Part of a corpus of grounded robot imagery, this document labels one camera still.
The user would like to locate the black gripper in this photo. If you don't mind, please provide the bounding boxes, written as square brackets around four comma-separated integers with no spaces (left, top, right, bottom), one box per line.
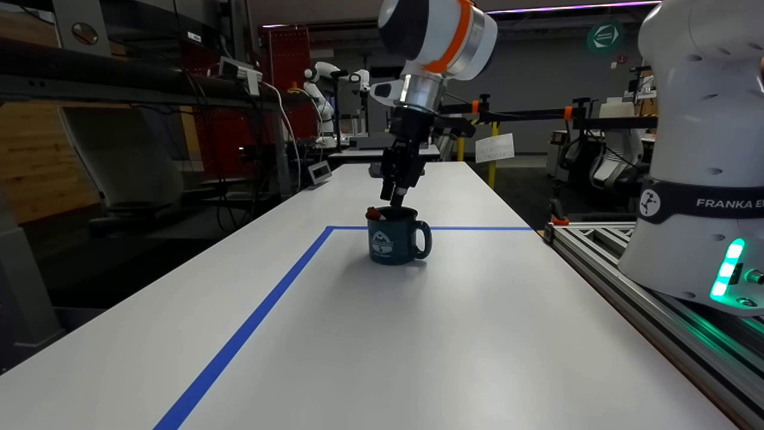
[378,106,439,211]

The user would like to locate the dark green mug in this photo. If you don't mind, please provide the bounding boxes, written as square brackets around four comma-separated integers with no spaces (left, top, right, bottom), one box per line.
[365,202,434,267]

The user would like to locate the black flat pad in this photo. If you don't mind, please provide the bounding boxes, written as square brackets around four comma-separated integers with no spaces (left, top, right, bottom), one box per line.
[369,159,428,180]

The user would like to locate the white background table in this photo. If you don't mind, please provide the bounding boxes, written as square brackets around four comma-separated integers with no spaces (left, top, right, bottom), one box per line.
[331,143,444,165]

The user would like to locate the small grey display device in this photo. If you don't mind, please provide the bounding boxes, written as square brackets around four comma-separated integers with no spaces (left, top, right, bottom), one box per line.
[305,158,334,189]

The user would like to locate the white paper sign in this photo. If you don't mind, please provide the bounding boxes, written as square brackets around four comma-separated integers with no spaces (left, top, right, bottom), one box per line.
[474,131,519,168]

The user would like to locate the small white background robot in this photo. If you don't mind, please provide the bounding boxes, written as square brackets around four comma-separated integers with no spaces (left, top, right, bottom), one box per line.
[301,59,376,150]

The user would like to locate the black boom rod orange clamps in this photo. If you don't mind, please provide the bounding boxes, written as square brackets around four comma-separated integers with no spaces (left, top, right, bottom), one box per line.
[438,94,665,131]

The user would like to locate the red tool cabinet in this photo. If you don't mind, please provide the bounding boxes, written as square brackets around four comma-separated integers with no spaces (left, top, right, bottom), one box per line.
[260,21,316,145]

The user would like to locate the red machine housing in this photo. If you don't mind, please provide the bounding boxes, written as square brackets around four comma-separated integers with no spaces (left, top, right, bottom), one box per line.
[193,106,258,182]

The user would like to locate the white power strip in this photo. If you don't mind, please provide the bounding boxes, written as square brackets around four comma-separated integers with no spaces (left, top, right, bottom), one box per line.
[215,54,265,101]

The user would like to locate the black background machine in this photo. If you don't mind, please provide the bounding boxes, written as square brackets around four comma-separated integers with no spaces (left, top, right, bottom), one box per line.
[555,118,658,194]

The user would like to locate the green round sign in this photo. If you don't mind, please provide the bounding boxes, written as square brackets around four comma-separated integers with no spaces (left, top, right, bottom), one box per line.
[585,18,627,57]

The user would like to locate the grey metal box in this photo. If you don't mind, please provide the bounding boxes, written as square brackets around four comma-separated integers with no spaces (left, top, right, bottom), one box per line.
[61,106,187,211]

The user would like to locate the black shelf beam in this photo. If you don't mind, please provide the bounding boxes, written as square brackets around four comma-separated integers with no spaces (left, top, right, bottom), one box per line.
[0,34,283,110]

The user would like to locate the grey column red label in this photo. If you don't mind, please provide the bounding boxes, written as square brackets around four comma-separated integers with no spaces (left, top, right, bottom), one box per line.
[51,0,116,59]

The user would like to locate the yellow post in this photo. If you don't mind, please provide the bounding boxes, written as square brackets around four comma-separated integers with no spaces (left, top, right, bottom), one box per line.
[486,120,502,192]

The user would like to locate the aluminium rail base frame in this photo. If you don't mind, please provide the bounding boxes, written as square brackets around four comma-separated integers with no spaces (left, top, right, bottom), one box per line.
[543,217,764,430]

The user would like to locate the light wooden wall panel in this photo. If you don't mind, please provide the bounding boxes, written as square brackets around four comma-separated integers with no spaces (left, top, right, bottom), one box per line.
[0,101,104,227]

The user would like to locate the grey metal post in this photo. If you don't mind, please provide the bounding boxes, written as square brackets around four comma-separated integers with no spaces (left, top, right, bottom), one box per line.
[0,186,65,373]

